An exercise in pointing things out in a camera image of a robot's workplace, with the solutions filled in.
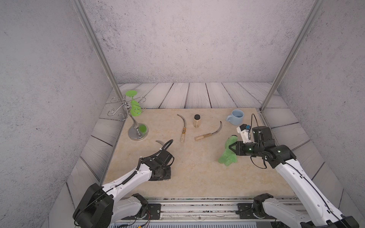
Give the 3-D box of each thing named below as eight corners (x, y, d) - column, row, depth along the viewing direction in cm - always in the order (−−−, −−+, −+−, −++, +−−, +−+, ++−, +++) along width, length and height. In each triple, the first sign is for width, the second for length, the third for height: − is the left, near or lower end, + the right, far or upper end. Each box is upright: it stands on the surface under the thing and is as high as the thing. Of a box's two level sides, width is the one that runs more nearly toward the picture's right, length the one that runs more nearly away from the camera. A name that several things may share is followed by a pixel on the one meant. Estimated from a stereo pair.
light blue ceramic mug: (226, 125, 112) (228, 118, 106) (224, 115, 118) (226, 109, 113) (242, 125, 112) (245, 118, 106) (239, 115, 118) (242, 109, 113)
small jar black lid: (192, 125, 113) (192, 116, 105) (196, 121, 115) (196, 113, 108) (197, 128, 111) (197, 120, 103) (201, 124, 113) (202, 115, 106)
